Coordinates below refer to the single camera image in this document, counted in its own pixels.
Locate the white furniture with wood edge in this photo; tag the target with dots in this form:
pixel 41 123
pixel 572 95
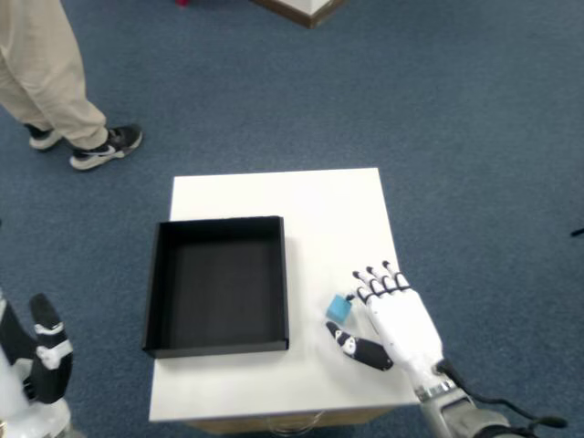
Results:
pixel 315 11

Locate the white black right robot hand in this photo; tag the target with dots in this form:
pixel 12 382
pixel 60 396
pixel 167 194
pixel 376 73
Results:
pixel 406 324

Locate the black white sneaker with swoosh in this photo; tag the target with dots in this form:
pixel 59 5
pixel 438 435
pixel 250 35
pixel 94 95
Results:
pixel 109 148

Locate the black open box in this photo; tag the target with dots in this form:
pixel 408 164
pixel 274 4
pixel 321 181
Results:
pixel 219 292

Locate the beige trousers of person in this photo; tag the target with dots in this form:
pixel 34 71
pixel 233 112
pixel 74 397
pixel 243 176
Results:
pixel 41 68

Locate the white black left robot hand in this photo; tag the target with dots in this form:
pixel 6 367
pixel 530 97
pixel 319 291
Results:
pixel 50 374

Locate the clear round container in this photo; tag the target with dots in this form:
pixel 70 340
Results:
pixel 292 424

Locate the blue cube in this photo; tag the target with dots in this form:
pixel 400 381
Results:
pixel 337 309

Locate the thin black item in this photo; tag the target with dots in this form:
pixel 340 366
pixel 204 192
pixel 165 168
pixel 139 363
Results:
pixel 578 231

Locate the wooden table base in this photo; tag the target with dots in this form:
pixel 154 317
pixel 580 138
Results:
pixel 228 424

